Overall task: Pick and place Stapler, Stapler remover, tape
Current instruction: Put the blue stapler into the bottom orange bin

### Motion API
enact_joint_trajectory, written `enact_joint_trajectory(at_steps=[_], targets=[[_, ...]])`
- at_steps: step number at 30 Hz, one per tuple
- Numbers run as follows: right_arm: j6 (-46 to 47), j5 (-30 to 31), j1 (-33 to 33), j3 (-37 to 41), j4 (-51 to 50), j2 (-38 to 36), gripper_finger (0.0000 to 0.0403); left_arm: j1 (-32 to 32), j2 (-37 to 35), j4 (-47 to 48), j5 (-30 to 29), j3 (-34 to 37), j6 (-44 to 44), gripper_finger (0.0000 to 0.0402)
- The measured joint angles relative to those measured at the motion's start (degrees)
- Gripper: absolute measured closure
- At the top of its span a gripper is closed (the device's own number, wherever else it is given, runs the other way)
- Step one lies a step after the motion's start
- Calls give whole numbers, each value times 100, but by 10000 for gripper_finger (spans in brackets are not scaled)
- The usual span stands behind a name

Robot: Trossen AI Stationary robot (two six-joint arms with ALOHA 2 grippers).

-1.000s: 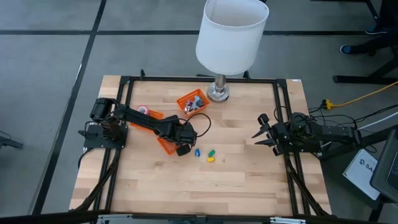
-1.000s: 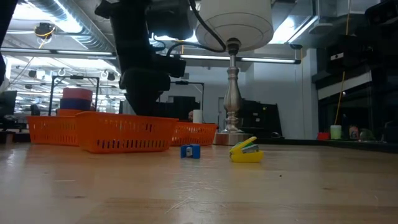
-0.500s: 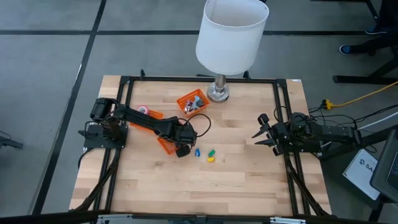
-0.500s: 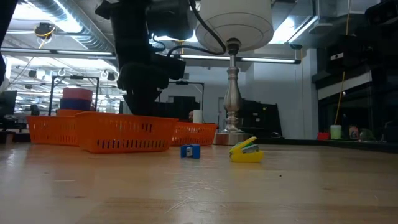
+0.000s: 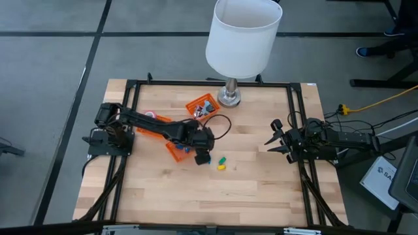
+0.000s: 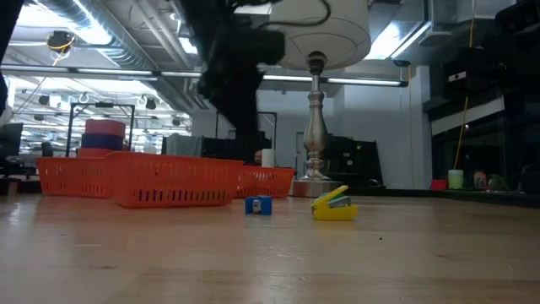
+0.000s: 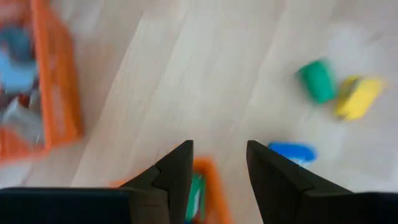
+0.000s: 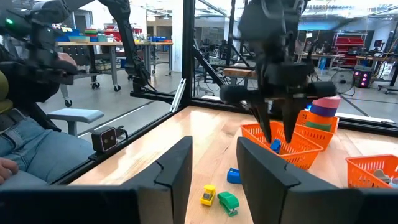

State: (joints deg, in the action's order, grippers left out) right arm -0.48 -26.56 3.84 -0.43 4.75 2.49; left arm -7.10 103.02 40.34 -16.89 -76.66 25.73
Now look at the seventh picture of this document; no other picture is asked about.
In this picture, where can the green mini stapler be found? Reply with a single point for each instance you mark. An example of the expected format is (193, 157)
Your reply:
(317, 81)

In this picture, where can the yellow mini stapler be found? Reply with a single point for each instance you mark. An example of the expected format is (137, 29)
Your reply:
(357, 99)

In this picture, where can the grey staple remover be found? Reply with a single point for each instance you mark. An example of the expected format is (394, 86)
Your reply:
(25, 124)

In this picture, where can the green tape roll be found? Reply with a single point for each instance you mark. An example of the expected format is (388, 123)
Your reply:
(196, 196)

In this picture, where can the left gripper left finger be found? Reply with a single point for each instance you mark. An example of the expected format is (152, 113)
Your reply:
(161, 202)

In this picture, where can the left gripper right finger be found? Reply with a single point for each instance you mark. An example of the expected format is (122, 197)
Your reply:
(289, 202)

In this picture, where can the light blue staple remover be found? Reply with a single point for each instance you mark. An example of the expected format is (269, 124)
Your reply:
(15, 76)

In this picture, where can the blue mini stapler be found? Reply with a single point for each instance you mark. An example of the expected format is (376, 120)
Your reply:
(292, 151)

